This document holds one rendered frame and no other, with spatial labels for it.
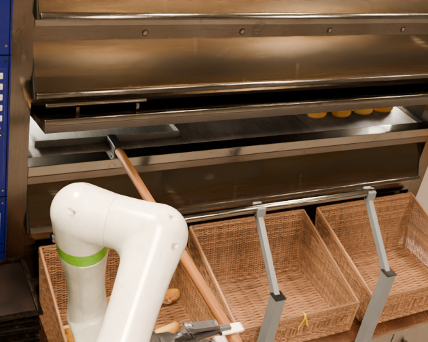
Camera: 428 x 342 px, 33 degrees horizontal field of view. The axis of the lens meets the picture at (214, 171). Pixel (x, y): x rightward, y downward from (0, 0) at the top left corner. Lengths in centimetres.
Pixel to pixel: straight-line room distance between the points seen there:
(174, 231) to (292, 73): 138
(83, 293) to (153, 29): 101
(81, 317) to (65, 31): 91
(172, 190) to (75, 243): 128
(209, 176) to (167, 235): 139
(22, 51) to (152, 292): 108
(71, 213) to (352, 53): 166
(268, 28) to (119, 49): 54
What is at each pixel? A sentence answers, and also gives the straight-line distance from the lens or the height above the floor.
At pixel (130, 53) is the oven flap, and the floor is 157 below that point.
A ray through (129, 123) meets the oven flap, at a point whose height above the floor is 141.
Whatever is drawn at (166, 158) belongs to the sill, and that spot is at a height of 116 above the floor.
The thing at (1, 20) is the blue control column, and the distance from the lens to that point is 217.
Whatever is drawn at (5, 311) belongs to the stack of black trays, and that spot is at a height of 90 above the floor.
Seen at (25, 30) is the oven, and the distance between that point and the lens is 223.
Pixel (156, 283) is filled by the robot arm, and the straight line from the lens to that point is 140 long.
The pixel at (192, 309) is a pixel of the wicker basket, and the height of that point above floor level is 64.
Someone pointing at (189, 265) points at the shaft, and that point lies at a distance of 208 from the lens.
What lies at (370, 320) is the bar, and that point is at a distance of 283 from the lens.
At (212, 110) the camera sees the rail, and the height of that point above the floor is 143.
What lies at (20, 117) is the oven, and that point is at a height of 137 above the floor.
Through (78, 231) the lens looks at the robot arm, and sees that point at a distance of 145.
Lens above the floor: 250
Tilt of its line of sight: 31 degrees down
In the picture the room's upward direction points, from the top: 11 degrees clockwise
